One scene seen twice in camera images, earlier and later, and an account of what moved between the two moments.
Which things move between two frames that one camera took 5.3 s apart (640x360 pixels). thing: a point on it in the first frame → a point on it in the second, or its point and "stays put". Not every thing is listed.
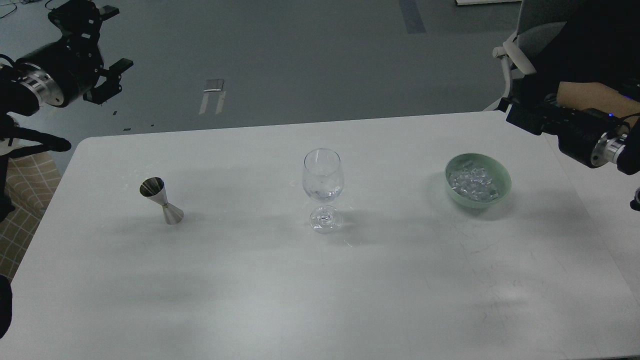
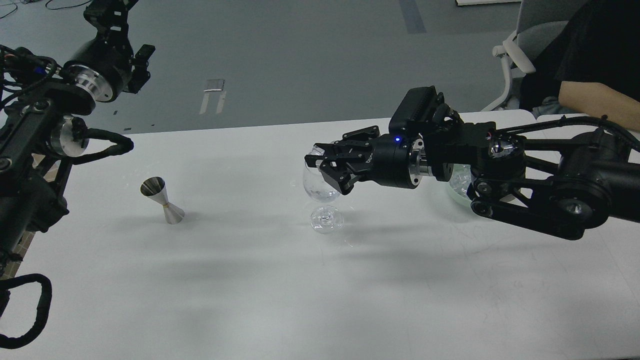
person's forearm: (581, 96) stays put
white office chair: (539, 23) stays put
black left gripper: (72, 64) → (104, 64)
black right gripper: (592, 136) → (398, 161)
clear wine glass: (323, 180) stays put
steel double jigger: (154, 188) stays put
